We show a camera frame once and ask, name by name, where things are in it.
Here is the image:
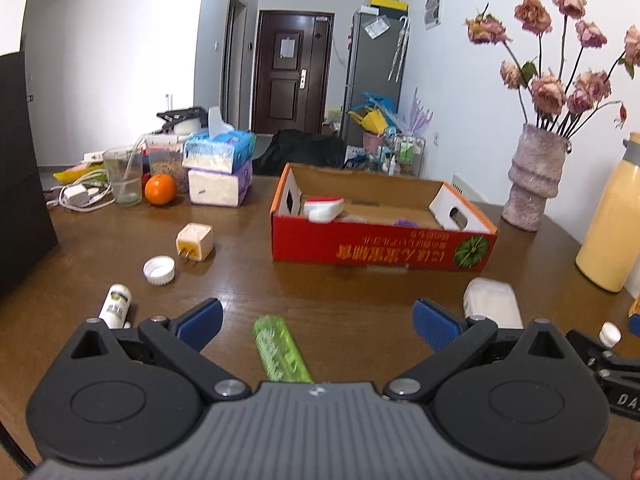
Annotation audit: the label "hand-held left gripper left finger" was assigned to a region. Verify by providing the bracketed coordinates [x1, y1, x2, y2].
[60, 298, 252, 403]

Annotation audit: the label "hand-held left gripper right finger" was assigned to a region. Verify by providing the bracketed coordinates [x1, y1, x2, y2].
[382, 298, 579, 403]

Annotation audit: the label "wide white bottle cap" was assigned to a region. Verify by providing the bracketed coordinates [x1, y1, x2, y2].
[142, 255, 176, 286]

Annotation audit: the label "green spray bottle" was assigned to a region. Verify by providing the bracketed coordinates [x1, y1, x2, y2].
[252, 314, 314, 384]

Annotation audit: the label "red cardboard box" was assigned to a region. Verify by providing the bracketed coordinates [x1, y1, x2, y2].
[270, 162, 500, 274]

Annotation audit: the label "white red lint brush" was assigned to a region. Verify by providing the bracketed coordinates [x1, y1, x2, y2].
[302, 197, 346, 224]

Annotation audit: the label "translucent plastic container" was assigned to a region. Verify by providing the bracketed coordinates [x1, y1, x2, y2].
[462, 277, 524, 329]

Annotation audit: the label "cream charger plug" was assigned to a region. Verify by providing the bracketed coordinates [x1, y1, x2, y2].
[175, 223, 215, 264]

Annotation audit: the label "small white bottle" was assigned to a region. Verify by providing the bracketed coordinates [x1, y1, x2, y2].
[98, 284, 134, 329]

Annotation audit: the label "yellow thermos jug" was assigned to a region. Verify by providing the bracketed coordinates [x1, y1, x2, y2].
[574, 131, 640, 294]

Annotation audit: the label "purple tissue pack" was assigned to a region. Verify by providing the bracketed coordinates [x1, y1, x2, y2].
[187, 160, 255, 207]

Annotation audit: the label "orange fruit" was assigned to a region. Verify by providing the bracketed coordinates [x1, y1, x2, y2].
[144, 174, 178, 206]

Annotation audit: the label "clear food storage container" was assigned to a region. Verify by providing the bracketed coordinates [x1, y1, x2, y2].
[144, 134, 184, 194]

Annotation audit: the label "clear drinking glass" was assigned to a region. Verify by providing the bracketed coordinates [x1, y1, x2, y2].
[102, 145, 145, 208]

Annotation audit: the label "metal rack with bottles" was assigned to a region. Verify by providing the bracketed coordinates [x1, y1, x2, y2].
[377, 132, 427, 180]

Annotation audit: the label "pink ceramic vase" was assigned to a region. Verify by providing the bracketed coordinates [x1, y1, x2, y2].
[501, 123, 571, 233]

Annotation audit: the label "blue tissue pack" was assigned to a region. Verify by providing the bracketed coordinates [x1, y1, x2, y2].
[181, 106, 256, 175]

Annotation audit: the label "white straw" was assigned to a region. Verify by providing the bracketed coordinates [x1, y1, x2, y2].
[127, 134, 147, 182]

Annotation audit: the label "white power adapter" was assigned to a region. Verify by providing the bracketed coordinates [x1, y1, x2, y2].
[62, 183, 90, 207]

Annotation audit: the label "yellow packet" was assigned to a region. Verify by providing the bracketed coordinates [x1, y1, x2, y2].
[53, 163, 109, 184]

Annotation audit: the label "yellow watering can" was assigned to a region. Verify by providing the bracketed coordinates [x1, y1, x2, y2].
[349, 109, 389, 136]

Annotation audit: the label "black paper bag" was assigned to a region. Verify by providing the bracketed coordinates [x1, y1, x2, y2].
[0, 51, 59, 302]

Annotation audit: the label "blue plastic toy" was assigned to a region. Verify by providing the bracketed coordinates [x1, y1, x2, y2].
[360, 90, 401, 116]

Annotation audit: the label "dried pink roses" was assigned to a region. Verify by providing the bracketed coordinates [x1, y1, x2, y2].
[464, 0, 640, 139]

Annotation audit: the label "grey refrigerator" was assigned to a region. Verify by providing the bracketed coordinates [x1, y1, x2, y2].
[342, 8, 409, 149]

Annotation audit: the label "dark brown entrance door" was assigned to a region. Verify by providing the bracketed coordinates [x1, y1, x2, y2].
[251, 9, 335, 136]

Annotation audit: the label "side room door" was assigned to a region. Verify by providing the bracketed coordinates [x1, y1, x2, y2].
[221, 0, 249, 131]

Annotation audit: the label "hanging folded umbrella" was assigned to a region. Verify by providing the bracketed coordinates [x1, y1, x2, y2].
[388, 15, 411, 84]

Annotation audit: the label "paper sheet on refrigerator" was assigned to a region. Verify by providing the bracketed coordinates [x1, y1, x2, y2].
[363, 14, 391, 39]

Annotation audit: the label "white charging cable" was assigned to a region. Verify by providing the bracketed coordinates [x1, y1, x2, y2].
[46, 170, 117, 211]

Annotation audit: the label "black handled white pot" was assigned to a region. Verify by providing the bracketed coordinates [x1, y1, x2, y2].
[156, 106, 209, 136]

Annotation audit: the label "wall panel picture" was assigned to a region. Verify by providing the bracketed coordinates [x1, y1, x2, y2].
[423, 0, 445, 30]

